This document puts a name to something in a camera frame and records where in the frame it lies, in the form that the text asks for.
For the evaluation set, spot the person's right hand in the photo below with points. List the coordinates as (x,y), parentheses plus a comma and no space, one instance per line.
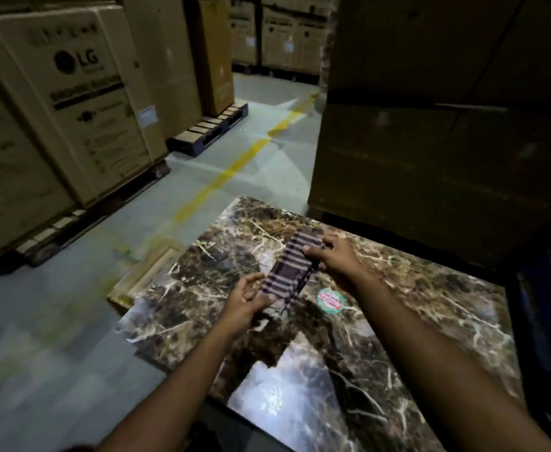
(341,258)

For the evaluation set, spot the person's left hand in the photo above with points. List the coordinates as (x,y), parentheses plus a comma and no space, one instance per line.
(242,308)

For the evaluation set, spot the checked cloth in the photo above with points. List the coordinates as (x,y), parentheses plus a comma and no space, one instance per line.
(292,265)

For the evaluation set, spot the person's right forearm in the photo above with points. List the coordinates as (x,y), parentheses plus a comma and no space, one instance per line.
(445,362)

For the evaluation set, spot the person's left forearm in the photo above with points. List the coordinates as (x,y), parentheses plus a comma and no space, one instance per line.
(172,395)

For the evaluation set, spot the marble pattern table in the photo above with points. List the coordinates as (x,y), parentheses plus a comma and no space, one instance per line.
(421,287)

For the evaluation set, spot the round green red sticker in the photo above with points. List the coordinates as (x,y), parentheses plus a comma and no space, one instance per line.
(331,301)

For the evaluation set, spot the dark floor pallet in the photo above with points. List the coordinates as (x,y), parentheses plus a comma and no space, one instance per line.
(91,211)

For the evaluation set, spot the blue pallet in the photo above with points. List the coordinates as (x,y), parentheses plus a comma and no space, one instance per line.
(205,131)

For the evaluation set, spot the beige background cardboard box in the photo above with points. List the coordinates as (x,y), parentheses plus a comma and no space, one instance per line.
(278,39)
(243,32)
(309,47)

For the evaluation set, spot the grey wrapped pallet load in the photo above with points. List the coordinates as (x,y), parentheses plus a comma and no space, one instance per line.
(328,42)

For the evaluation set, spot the brown cardboard box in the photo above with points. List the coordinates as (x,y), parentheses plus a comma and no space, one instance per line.
(214,56)

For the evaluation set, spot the large beige cardboard box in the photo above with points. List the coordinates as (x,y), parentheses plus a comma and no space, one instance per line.
(11,183)
(167,65)
(96,112)

